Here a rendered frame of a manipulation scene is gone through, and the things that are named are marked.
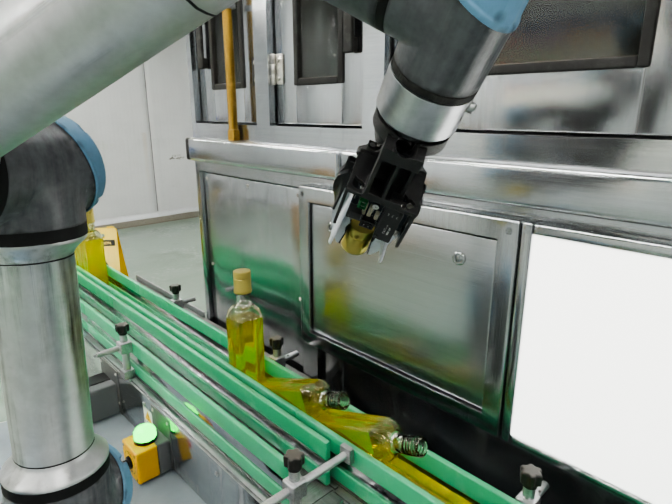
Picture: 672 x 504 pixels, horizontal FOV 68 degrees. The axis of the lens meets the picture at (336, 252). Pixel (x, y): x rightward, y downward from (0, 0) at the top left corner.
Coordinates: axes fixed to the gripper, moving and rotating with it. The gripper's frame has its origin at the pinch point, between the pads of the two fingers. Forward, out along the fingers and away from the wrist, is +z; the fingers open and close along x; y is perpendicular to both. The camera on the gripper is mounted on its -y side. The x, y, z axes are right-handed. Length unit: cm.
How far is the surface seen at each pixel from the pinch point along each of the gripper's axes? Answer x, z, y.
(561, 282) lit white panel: 27.0, -0.2, -4.9
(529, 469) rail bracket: 32.2, 15.4, 13.8
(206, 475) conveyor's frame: -8, 54, 20
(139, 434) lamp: -24, 61, 15
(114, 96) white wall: -304, 384, -406
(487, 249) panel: 18.8, 4.8, -10.7
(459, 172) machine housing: 11.3, 0.1, -18.8
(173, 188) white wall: -221, 490, -391
